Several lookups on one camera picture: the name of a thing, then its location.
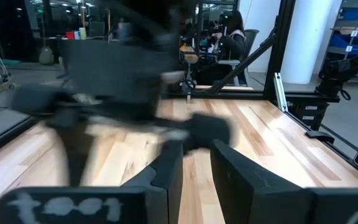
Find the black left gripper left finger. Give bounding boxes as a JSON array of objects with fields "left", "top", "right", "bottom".
[{"left": 121, "top": 141, "right": 185, "bottom": 224}]

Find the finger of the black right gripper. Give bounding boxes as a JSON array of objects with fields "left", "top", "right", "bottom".
[{"left": 59, "top": 124, "right": 90, "bottom": 187}]

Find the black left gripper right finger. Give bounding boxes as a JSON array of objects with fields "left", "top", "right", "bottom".
[{"left": 210, "top": 139, "right": 312, "bottom": 224}]

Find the person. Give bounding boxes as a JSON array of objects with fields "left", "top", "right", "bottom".
[{"left": 197, "top": 9, "right": 247, "bottom": 85}]

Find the black plastic clamp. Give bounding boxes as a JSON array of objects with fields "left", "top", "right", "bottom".
[{"left": 305, "top": 130, "right": 336, "bottom": 145}]

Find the grey office chair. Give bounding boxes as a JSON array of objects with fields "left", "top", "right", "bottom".
[{"left": 218, "top": 29, "right": 260, "bottom": 87}]

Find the black control box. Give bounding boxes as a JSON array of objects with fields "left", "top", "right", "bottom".
[{"left": 286, "top": 101, "right": 331, "bottom": 131}]

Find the white building column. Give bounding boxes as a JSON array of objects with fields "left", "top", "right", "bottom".
[{"left": 279, "top": 0, "right": 344, "bottom": 85}]

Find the blue storage bin shelf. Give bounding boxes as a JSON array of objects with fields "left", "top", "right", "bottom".
[{"left": 326, "top": 2, "right": 358, "bottom": 82}]

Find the white aluminium bracket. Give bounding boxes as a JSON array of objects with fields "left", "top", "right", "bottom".
[{"left": 273, "top": 72, "right": 290, "bottom": 113}]

